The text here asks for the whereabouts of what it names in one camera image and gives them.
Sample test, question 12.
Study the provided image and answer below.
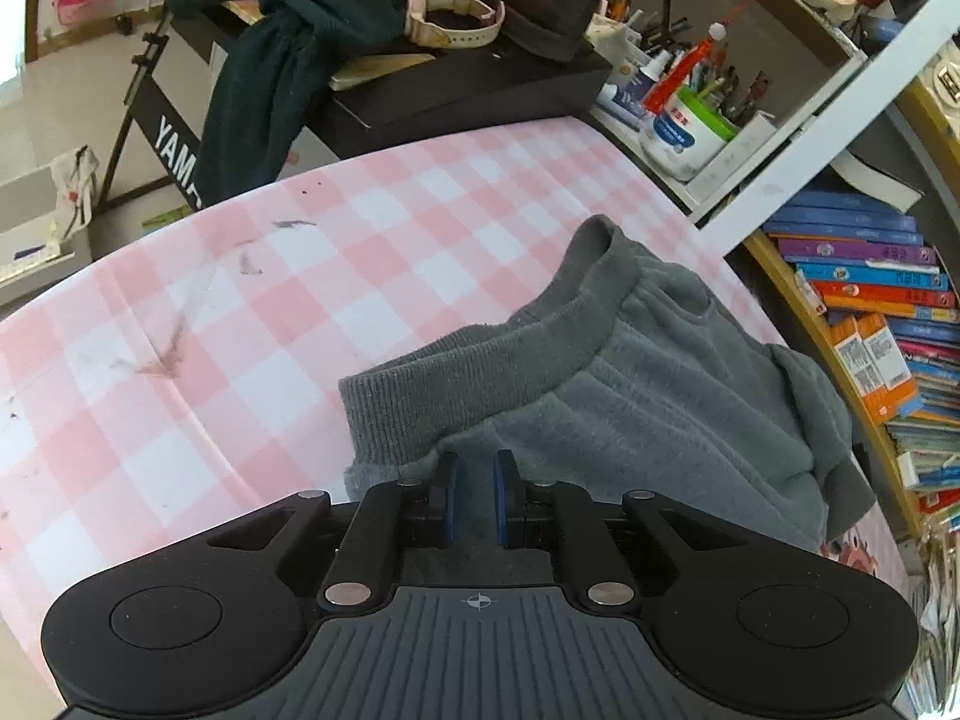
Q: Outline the black electronic piano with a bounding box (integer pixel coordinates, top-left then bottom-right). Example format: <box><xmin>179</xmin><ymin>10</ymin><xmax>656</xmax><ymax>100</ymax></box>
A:
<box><xmin>101</xmin><ymin>0</ymin><xmax>614</xmax><ymax>215</ymax></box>

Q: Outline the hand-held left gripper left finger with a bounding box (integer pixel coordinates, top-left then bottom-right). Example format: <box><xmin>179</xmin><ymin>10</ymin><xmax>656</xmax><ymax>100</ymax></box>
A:
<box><xmin>206</xmin><ymin>451</ymin><xmax>460</xmax><ymax>612</ymax></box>

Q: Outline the grey fleece sweatshirt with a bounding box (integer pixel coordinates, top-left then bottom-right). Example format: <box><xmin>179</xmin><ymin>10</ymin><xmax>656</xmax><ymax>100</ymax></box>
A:
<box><xmin>339</xmin><ymin>214</ymin><xmax>877</xmax><ymax>556</ymax></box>

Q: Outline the pink checked cartoon table mat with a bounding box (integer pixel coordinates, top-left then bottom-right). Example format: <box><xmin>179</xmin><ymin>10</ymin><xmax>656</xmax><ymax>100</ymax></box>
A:
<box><xmin>0</xmin><ymin>116</ymin><xmax>912</xmax><ymax>691</ymax></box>

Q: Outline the dark green garment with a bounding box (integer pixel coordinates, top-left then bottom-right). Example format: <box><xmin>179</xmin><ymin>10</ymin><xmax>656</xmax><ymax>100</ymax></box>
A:
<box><xmin>166</xmin><ymin>0</ymin><xmax>410</xmax><ymax>207</ymax></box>

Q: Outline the white jar with green lid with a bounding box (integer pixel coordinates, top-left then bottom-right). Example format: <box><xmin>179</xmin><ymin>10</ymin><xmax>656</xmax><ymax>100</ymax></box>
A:
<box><xmin>639</xmin><ymin>86</ymin><xmax>740</xmax><ymax>181</ymax></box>

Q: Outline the white wooden bookshelf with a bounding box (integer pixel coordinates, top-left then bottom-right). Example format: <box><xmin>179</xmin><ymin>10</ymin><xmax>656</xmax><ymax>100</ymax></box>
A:
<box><xmin>585</xmin><ymin>0</ymin><xmax>960</xmax><ymax>541</ymax></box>

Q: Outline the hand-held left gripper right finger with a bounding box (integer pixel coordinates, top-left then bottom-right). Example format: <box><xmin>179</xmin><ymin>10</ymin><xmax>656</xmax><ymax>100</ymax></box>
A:
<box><xmin>493</xmin><ymin>450</ymin><xmax>751</xmax><ymax>612</ymax></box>

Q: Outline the row of colourful books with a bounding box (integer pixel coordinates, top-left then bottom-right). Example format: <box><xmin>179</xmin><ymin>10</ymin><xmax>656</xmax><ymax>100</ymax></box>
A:
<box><xmin>761</xmin><ymin>191</ymin><xmax>960</xmax><ymax>511</ymax></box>

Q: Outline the red tassel ornament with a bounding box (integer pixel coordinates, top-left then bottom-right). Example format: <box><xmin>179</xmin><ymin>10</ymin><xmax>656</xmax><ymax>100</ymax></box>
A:
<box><xmin>641</xmin><ymin>0</ymin><xmax>773</xmax><ymax>115</ymax></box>

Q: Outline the thick dark-covered book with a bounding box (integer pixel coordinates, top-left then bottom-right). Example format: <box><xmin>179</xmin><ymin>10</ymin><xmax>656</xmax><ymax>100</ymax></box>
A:
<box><xmin>829</xmin><ymin>150</ymin><xmax>923</xmax><ymax>215</ymax></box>

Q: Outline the small white bottle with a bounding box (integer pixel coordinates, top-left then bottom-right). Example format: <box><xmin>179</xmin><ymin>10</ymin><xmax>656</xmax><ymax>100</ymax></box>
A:
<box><xmin>637</xmin><ymin>49</ymin><xmax>672</xmax><ymax>102</ymax></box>

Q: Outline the bunch of pens in holder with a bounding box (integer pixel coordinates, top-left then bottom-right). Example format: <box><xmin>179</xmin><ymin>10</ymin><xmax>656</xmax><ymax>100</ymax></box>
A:
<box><xmin>600</xmin><ymin>0</ymin><xmax>773</xmax><ymax>128</ymax></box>

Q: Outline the white storage box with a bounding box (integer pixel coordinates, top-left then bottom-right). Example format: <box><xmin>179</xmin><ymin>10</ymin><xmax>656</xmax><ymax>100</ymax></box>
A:
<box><xmin>0</xmin><ymin>146</ymin><xmax>102</xmax><ymax>293</ymax></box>

